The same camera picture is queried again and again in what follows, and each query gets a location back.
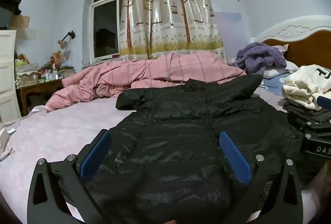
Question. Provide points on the white framed window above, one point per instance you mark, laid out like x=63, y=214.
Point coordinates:
x=106, y=25

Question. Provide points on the blue floral pillow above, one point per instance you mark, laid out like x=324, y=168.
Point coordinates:
x=276, y=84

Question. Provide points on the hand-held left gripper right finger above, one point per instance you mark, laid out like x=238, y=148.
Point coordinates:
x=235, y=156

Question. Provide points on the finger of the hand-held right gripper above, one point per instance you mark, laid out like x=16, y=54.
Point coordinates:
x=300, y=120

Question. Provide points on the white pillow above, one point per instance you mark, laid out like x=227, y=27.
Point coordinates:
x=287, y=69

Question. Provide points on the pink plaid duvet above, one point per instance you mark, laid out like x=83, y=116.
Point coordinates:
x=155, y=69

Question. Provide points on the cream sweatshirt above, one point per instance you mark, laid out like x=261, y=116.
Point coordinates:
x=302, y=84

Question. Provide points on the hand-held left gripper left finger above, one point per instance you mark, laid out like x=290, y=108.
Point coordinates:
x=94, y=156

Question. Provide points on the tree print curtain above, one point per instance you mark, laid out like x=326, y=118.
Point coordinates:
x=168, y=7

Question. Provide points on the white drawer cabinet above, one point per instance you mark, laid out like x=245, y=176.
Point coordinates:
x=7, y=71

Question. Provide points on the cluttered wooden side table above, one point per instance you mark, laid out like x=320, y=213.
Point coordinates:
x=31, y=71

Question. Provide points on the brown wooden table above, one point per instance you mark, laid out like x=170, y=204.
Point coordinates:
x=38, y=87

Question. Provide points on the person's right forearm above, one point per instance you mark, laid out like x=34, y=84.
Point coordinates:
x=322, y=180

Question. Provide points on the purple fluffy blanket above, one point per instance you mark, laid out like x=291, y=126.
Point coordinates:
x=258, y=57

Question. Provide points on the black television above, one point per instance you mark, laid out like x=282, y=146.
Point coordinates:
x=9, y=7

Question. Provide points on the pink desk lamp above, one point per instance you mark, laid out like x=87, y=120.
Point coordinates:
x=62, y=44

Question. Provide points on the bed with pink sheet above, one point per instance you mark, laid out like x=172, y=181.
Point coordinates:
x=64, y=131

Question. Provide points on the cardboard box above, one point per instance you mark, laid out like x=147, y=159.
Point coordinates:
x=20, y=21

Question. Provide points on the dark folded clothes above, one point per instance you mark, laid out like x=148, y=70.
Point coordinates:
x=297, y=107

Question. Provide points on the white charger block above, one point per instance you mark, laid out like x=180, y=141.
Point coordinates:
x=4, y=140

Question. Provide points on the white wooden headboard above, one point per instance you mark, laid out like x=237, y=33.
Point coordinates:
x=310, y=45

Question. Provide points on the black puffer jacket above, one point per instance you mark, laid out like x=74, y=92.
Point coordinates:
x=175, y=136

